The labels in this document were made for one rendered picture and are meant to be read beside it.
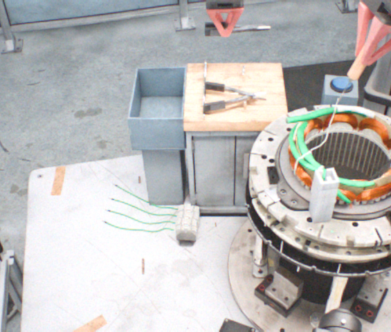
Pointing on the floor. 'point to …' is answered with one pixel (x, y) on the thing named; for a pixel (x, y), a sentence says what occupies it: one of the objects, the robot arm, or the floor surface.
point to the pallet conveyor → (14, 273)
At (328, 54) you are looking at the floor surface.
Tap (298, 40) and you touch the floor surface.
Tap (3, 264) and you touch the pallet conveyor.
